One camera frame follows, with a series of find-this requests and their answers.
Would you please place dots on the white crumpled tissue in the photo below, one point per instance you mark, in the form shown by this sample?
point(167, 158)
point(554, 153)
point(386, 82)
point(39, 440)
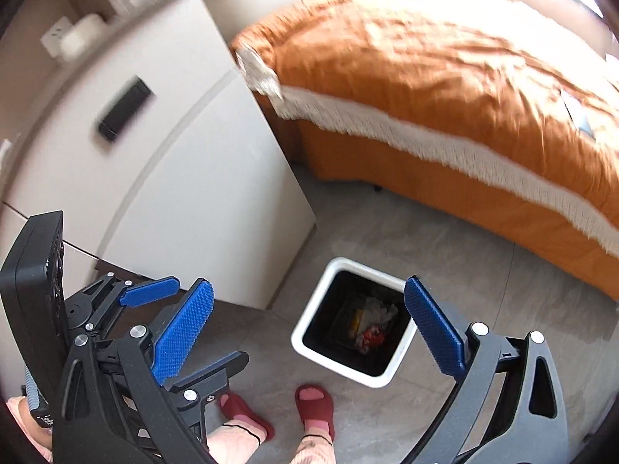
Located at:
point(382, 310)

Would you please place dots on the orange bed base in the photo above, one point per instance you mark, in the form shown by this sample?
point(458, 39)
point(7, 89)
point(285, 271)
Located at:
point(435, 193)

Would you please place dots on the white square trash bin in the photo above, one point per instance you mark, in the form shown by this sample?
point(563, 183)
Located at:
point(309, 338)

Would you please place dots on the white rounded device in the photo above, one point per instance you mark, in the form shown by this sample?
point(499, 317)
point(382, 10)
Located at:
point(82, 36)

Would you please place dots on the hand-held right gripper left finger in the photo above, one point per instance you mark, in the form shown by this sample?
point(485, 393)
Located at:
point(183, 333)

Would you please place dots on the white nightstand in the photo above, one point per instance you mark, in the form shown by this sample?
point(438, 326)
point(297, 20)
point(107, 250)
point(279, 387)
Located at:
point(193, 179)

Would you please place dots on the white wall socket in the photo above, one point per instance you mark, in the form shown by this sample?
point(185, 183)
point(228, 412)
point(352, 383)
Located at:
point(55, 36)

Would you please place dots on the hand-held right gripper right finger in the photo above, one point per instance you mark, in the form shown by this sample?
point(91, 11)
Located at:
point(433, 328)

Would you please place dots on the person's left leg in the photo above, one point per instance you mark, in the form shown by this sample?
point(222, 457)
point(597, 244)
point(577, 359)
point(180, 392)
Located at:
point(232, 444)

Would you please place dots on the person's right leg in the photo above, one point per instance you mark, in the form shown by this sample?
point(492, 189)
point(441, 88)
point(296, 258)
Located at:
point(317, 447)

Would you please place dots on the black remote control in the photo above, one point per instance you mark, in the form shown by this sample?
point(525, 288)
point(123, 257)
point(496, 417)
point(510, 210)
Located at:
point(123, 110)

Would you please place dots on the yellow wrapper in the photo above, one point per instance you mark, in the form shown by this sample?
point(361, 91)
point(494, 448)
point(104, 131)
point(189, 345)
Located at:
point(359, 321)

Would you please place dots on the small blue white cloth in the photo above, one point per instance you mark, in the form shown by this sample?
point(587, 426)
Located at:
point(580, 116)

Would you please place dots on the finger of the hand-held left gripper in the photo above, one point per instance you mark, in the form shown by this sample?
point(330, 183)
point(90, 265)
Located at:
point(150, 291)
point(213, 371)

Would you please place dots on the bed with orange cover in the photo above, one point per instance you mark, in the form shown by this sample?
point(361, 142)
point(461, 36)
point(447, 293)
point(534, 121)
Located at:
point(435, 58)

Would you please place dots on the person's left hand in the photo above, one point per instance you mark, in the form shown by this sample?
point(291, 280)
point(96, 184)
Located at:
point(26, 420)

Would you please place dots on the red slipper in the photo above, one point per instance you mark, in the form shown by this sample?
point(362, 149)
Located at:
point(244, 413)
point(314, 403)

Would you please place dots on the red snack wrapper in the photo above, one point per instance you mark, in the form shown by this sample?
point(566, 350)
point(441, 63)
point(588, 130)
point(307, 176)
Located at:
point(371, 336)

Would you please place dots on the person's leg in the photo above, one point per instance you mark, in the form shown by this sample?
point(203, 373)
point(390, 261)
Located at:
point(317, 447)
point(232, 444)

